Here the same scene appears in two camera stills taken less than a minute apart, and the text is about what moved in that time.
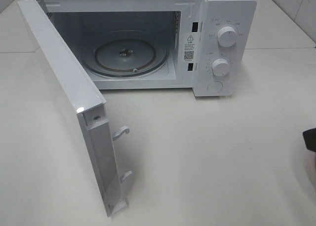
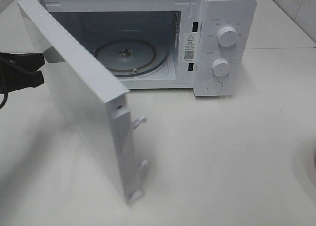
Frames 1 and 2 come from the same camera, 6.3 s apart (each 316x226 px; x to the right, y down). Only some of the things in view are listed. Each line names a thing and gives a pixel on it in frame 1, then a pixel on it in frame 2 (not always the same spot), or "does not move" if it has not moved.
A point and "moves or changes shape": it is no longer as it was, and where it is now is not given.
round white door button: [216, 87] does not move
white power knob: [227, 37] does not move
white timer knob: [220, 67] does not move
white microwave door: [103, 149] moves or changes shape
